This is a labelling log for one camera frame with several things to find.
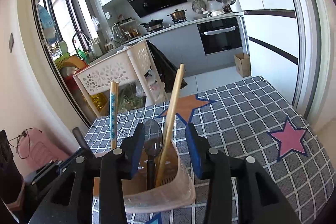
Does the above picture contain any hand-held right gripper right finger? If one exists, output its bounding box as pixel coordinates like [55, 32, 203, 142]
[185, 123, 300, 224]

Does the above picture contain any grey plastic spoon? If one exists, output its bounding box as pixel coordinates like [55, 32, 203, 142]
[72, 127, 95, 159]

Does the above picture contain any round wooden board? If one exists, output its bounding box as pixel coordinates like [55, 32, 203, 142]
[63, 56, 87, 69]

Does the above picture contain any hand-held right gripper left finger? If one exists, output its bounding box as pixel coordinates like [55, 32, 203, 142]
[29, 123, 146, 224]

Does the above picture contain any blue paper star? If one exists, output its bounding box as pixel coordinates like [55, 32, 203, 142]
[146, 212, 162, 224]

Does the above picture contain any copper cooking pot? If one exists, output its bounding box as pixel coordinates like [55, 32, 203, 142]
[168, 9, 187, 22]

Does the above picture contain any black garbage bag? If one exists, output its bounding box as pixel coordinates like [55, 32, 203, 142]
[146, 40, 188, 95]

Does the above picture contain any pink paper star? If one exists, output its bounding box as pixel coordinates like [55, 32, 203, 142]
[266, 116, 309, 161]

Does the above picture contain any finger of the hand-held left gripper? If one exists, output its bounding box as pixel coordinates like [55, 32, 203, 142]
[25, 156, 76, 195]

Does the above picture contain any cardboard box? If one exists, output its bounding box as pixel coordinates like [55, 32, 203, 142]
[234, 53, 251, 78]

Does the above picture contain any metal spoon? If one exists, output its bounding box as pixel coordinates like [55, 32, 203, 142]
[143, 119, 164, 189]

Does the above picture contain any round metal steamer rack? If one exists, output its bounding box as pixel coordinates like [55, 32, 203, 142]
[191, 0, 206, 14]

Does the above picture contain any black charger cable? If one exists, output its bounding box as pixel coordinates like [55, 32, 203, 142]
[8, 128, 42, 159]

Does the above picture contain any blue patterned bamboo chopstick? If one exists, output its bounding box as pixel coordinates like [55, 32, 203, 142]
[109, 81, 119, 150]

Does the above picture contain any white refrigerator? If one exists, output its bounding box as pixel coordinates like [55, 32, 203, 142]
[219, 0, 300, 107]

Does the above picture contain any white perforated storage trolley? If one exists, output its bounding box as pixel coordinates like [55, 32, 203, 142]
[72, 39, 168, 118]

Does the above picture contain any kitchen faucet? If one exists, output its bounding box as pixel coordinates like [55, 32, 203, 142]
[72, 32, 92, 56]

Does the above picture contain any orange paper star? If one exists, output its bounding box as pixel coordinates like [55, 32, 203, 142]
[154, 94, 217, 125]

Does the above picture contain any black built-in oven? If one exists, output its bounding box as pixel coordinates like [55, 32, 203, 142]
[196, 17, 243, 56]

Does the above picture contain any black wok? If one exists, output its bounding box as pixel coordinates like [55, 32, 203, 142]
[139, 19, 164, 31]

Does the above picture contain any white plastic utensil holder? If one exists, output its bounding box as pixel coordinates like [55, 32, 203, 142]
[93, 139, 196, 214]

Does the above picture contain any spice rack with bottles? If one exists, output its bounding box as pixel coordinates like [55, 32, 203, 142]
[112, 18, 142, 43]

